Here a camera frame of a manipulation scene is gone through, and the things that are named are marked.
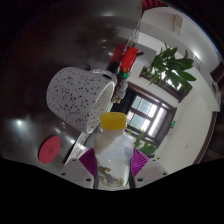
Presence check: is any flat round red coaster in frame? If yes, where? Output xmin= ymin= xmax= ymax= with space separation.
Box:
xmin=37 ymin=134 xmax=63 ymax=165

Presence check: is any small potted green plant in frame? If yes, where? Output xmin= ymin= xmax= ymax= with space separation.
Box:
xmin=142 ymin=43 xmax=198 ymax=93

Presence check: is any red box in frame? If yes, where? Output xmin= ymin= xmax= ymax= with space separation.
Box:
xmin=119 ymin=46 xmax=140 ymax=74

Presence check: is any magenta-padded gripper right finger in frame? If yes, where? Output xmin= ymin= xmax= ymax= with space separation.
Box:
xmin=128 ymin=147 xmax=170 ymax=188

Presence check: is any white speckled cup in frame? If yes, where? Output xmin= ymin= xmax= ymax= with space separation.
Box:
xmin=45 ymin=66 xmax=119 ymax=135

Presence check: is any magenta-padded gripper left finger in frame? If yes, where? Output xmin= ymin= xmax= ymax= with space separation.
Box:
xmin=60 ymin=147 xmax=100 ymax=189

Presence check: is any clear bottle with yellow cap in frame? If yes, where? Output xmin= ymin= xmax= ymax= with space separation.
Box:
xmin=93 ymin=112 xmax=135 ymax=190

